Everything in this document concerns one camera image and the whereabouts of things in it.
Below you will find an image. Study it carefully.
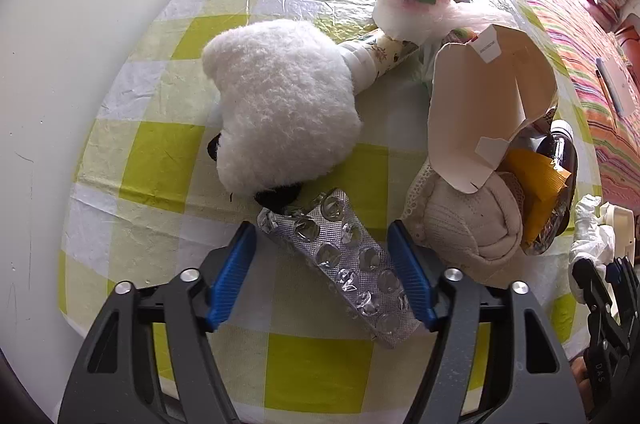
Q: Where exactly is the silver pill blister pack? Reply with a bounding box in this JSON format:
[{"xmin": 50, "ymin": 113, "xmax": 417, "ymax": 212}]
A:
[{"xmin": 257, "ymin": 189, "xmax": 419, "ymax": 347}]

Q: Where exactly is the white blue cardboard box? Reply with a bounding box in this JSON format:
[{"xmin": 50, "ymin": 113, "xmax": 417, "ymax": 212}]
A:
[{"xmin": 427, "ymin": 25, "xmax": 556, "ymax": 194}]

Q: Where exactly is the operator hand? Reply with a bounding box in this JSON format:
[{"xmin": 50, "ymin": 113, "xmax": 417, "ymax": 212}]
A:
[{"xmin": 570, "ymin": 356, "xmax": 594, "ymax": 420}]

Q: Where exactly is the cream knitted sock ball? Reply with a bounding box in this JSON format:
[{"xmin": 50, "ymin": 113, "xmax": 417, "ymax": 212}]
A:
[{"xmin": 401, "ymin": 162, "xmax": 524, "ymax": 287}]

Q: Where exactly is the crumpled white tissue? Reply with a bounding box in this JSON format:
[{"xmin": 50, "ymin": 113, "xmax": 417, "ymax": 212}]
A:
[{"xmin": 568, "ymin": 194, "xmax": 615, "ymax": 305}]

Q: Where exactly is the yellow foil packet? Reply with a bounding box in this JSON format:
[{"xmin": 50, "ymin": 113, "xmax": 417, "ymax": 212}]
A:
[{"xmin": 499, "ymin": 147, "xmax": 572, "ymax": 251}]

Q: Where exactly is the white plush toy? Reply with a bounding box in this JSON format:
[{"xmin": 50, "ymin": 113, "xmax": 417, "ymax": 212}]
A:
[{"xmin": 202, "ymin": 18, "xmax": 361, "ymax": 214}]

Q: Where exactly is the brown medicine bottle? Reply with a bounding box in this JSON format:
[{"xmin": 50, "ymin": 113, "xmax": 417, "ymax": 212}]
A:
[{"xmin": 521, "ymin": 119, "xmax": 578, "ymax": 255}]

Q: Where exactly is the patterned white tube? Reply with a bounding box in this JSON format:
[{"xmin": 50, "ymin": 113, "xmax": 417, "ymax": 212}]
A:
[{"xmin": 337, "ymin": 29, "xmax": 418, "ymax": 95}]

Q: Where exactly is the white bag with fruit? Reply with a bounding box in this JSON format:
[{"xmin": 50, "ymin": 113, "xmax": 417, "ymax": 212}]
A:
[{"xmin": 372, "ymin": 0, "xmax": 503, "ymax": 46}]

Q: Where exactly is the yellow pencil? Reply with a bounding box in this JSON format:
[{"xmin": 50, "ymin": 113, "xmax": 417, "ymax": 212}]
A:
[{"xmin": 596, "ymin": 58, "xmax": 615, "ymax": 112}]

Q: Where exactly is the striped colourful bed sheet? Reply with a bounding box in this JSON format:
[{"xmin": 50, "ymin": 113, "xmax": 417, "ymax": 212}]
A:
[{"xmin": 526, "ymin": 0, "xmax": 639, "ymax": 213}]

